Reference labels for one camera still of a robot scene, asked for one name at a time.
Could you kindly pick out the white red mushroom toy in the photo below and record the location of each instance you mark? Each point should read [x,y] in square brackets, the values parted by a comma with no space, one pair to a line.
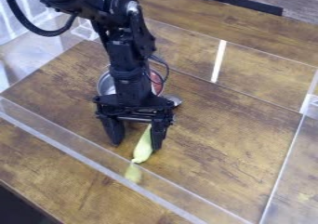
[157,84]

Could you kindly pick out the black strip on table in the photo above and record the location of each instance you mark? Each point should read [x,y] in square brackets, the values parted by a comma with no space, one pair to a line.
[271,9]

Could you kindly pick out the clear acrylic bracket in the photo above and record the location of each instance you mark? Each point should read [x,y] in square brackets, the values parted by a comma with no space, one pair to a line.
[85,31]

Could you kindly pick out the small silver metal pot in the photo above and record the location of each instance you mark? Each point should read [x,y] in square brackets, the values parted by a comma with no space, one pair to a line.
[106,84]

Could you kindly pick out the green handled metal spoon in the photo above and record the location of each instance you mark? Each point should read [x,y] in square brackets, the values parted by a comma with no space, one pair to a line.
[144,150]

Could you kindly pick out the clear acrylic enclosure wall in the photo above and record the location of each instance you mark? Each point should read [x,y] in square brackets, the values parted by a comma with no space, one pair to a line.
[180,200]

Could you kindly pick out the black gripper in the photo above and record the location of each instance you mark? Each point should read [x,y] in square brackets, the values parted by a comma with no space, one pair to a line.
[134,103]

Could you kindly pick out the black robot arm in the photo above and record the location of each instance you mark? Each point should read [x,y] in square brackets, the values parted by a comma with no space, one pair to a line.
[120,24]

